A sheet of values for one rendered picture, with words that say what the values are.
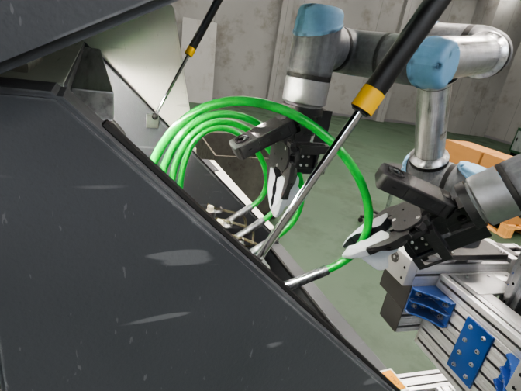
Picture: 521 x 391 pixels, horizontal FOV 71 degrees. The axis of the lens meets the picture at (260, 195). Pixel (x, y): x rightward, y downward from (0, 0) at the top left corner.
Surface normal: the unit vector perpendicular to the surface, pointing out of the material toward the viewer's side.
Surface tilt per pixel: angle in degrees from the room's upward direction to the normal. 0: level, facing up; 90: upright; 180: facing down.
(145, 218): 90
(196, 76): 75
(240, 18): 90
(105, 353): 90
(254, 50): 90
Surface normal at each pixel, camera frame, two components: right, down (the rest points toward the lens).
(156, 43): 0.38, 0.39
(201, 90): 0.29, 0.13
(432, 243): -0.25, 0.52
